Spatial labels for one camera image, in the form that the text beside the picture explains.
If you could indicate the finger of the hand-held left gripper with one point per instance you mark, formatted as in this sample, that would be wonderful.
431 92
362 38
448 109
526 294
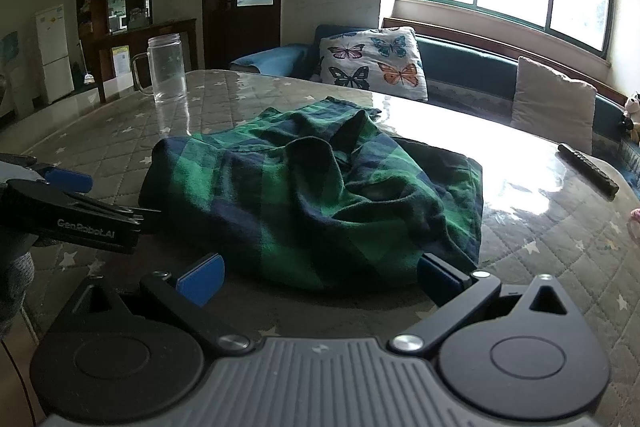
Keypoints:
125 212
70 182

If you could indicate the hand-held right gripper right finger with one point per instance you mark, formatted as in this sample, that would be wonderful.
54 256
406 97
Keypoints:
440 279

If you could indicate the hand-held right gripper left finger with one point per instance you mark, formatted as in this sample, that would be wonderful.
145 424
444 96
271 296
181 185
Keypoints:
202 279

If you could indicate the green plaid shirt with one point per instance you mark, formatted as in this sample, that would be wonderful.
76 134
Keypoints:
300 197

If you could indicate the broom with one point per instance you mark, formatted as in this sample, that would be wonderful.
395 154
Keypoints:
89 78

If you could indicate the white refrigerator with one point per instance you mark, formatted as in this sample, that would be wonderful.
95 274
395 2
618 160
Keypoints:
55 57

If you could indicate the white paper sign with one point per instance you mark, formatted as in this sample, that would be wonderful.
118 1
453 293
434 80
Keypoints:
121 63

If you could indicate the clear glass jar mug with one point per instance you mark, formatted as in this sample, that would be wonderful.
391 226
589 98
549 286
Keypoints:
167 67

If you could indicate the dark wooden cabinet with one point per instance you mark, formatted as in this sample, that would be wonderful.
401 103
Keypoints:
165 37

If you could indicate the black remote control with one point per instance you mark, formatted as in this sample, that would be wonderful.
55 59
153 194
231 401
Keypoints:
587 167

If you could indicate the beige pillow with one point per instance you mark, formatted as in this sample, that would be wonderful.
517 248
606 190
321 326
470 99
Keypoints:
550 107

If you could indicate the pink plastic toy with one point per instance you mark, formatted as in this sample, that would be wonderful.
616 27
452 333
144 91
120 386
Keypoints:
636 217

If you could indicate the teal sofa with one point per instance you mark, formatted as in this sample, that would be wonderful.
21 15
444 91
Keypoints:
465 67

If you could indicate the blue blanket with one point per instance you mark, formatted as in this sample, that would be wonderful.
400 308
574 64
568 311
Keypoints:
280 59

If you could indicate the butterfly print pillow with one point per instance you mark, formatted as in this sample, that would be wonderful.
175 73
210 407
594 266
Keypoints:
372 57

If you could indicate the black white plush toy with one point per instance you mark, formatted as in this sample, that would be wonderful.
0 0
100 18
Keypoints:
634 107

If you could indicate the blue wall poster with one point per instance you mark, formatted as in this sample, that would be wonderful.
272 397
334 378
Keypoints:
7 47

